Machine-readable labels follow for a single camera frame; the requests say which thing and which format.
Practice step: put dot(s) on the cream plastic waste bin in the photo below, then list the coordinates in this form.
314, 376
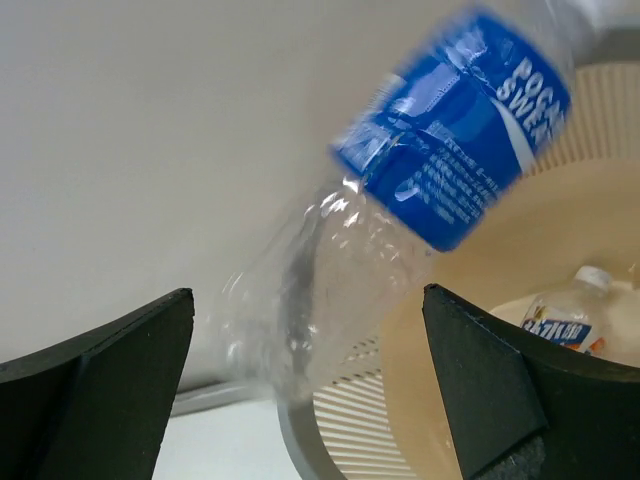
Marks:
384, 416

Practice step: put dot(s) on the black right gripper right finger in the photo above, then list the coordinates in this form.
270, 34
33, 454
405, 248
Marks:
521, 407

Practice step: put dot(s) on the grapefruit label clear bottle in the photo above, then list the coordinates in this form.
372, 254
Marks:
573, 316

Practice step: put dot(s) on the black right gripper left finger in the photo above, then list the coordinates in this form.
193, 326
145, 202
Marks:
96, 406

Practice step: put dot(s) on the blue label water bottle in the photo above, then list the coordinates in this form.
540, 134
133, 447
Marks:
454, 127

